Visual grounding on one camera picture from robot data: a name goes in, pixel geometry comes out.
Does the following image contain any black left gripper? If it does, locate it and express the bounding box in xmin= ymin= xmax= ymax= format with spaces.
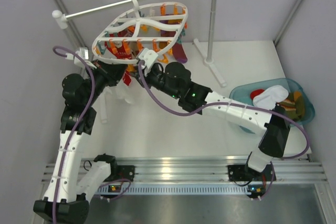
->
xmin=83 ymin=59 xmax=129 ymax=106

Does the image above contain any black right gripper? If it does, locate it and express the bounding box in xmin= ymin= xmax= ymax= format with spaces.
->
xmin=131 ymin=65 xmax=181 ymax=100

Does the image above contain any white oval clip hanger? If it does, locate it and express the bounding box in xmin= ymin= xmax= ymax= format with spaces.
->
xmin=91 ymin=0 xmax=188 ymax=65

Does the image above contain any white sock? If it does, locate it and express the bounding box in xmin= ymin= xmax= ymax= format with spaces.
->
xmin=115 ymin=81 xmax=134 ymax=104
xmin=253 ymin=85 xmax=289 ymax=110

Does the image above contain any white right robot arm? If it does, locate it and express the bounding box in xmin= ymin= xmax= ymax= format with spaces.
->
xmin=137 ymin=60 xmax=291 ymax=180

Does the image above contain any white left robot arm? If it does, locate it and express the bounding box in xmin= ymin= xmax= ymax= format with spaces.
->
xmin=33 ymin=61 xmax=126 ymax=223

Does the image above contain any hanging white sock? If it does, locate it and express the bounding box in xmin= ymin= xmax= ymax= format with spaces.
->
xmin=115 ymin=81 xmax=134 ymax=104

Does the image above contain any red patterned sock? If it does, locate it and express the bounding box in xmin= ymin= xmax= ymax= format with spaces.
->
xmin=112 ymin=29 xmax=135 ymax=86

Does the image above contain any maroon purple-toed sock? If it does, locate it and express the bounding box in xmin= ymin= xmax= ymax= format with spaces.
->
xmin=161 ymin=19 xmax=187 ymax=63

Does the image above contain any silver clothes rack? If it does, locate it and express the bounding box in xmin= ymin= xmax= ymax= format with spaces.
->
xmin=52 ymin=0 xmax=227 ymax=87

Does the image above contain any teal plastic basket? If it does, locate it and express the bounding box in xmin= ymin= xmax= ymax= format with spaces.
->
xmin=229 ymin=78 xmax=315 ymax=125

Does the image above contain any red sock in basket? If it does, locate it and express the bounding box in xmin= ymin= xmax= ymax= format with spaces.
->
xmin=250 ymin=89 xmax=265 ymax=100

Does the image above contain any green orange striped sock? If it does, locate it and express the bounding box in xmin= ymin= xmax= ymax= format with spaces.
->
xmin=279 ymin=91 xmax=306 ymax=122

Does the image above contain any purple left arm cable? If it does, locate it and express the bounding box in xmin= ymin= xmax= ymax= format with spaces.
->
xmin=53 ymin=45 xmax=95 ymax=223

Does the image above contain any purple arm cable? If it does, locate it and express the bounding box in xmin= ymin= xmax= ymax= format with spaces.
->
xmin=53 ymin=45 xmax=95 ymax=223
xmin=138 ymin=60 xmax=311 ymax=201

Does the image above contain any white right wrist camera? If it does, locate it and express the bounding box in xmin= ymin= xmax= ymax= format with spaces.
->
xmin=136 ymin=48 xmax=159 ymax=69

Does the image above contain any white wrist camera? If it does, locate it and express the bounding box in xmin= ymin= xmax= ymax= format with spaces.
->
xmin=66 ymin=47 xmax=95 ymax=69
xmin=136 ymin=48 xmax=159 ymax=69

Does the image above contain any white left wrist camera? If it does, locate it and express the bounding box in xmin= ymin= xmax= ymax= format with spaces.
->
xmin=66 ymin=47 xmax=95 ymax=69

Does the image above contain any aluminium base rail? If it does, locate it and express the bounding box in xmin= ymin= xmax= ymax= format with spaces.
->
xmin=40 ymin=155 xmax=329 ymax=196

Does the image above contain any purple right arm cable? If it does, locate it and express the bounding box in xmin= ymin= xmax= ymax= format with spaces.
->
xmin=138 ymin=60 xmax=311 ymax=201

